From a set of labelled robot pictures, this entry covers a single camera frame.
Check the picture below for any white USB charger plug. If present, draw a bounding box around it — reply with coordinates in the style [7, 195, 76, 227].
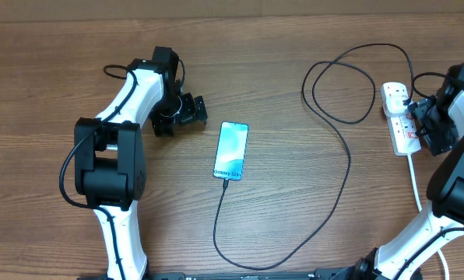
[383, 95, 410, 117]

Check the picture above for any black USB charging cable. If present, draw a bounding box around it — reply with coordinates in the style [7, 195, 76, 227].
[212, 42, 415, 271]

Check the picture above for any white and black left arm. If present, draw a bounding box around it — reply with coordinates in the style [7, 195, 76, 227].
[59, 47, 208, 279]

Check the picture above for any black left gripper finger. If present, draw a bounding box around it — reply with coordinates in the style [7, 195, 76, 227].
[194, 96, 208, 124]
[149, 113, 174, 137]

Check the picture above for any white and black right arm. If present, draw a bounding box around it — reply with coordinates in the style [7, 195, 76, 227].
[333, 63, 464, 279]

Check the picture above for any white power extension strip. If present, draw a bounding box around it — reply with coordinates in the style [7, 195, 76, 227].
[381, 82, 421, 156]

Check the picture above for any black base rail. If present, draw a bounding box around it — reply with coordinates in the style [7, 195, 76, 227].
[76, 267, 357, 280]

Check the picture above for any blue Galaxy smartphone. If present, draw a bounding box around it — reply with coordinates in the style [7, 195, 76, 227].
[213, 121, 249, 181]

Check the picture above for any white extension strip cord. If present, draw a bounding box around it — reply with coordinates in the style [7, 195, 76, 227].
[406, 153, 451, 280]

